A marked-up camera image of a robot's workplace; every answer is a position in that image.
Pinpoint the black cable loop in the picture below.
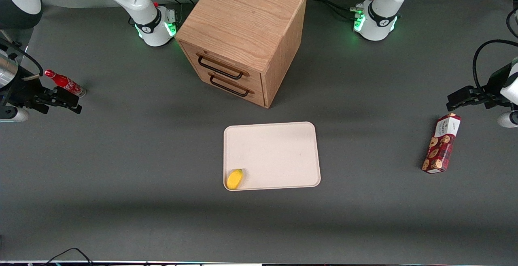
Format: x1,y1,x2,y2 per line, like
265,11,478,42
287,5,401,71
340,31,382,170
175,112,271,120
506,7,518,39

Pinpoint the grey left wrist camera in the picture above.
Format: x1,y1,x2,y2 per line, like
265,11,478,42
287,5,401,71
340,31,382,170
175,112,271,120
497,111,518,128

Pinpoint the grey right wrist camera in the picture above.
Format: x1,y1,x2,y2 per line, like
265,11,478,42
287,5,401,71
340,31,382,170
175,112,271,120
0,107,30,123

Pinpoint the black table edge cable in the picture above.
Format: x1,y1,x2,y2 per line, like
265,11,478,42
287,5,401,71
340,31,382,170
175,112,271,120
38,247,94,266

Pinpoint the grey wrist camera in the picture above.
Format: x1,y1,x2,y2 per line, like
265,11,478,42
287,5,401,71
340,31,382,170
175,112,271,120
0,107,30,123
497,111,518,128

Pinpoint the red cookie box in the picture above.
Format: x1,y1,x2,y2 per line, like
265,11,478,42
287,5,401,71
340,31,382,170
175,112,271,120
421,113,462,174

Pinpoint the yellow toy mango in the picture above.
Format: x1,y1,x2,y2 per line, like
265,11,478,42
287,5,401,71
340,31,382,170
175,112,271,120
226,168,244,190

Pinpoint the red coke bottle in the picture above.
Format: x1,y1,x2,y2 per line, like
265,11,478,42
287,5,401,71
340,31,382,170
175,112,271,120
44,69,87,98

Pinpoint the black drawer handle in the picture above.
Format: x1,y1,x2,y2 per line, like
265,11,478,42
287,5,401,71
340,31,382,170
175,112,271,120
197,55,244,80
209,75,249,98

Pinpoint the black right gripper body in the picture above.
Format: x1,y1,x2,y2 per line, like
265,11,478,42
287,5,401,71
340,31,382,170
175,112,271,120
0,74,52,115

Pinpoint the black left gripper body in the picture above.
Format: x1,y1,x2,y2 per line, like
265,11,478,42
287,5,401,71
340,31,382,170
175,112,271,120
480,63,515,109

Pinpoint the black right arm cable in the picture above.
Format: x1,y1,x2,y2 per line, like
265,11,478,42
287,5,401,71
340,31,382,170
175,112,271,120
0,38,44,78

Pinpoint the black left base cable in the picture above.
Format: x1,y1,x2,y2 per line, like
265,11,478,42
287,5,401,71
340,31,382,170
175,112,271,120
306,0,365,20

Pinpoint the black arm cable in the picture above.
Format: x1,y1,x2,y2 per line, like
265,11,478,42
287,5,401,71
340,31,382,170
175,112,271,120
473,39,518,94
0,38,44,78

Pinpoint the beige plastic tray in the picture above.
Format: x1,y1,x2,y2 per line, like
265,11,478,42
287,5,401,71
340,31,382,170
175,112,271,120
223,121,321,192

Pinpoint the wooden drawer cabinet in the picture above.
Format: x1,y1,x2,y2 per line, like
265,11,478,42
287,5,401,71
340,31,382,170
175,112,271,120
175,0,308,109

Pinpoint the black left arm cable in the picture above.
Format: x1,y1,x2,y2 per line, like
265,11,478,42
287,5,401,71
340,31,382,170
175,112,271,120
473,39,518,94

